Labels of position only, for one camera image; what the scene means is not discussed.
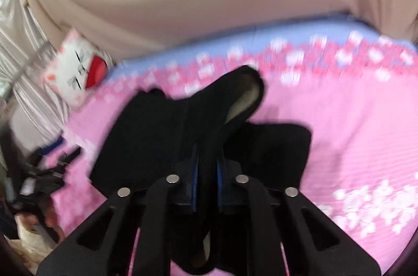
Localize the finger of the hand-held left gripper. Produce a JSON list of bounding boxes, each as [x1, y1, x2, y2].
[[42, 136, 65, 155], [52, 146, 82, 175]]

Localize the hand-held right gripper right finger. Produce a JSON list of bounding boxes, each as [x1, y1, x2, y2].
[[216, 152, 381, 276]]

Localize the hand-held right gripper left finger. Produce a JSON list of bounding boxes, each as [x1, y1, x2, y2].
[[37, 143, 200, 276]]

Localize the black pants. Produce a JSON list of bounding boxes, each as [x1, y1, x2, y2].
[[90, 65, 312, 275]]

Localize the person's left hand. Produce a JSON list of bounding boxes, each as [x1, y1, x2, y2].
[[23, 202, 67, 242]]

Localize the cat face pillow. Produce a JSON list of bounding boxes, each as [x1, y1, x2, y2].
[[42, 28, 110, 110]]

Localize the silver satin curtain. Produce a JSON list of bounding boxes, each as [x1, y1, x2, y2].
[[0, 0, 71, 146]]

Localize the pink floral bed sheet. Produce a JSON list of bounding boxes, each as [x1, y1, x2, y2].
[[54, 13, 418, 276]]

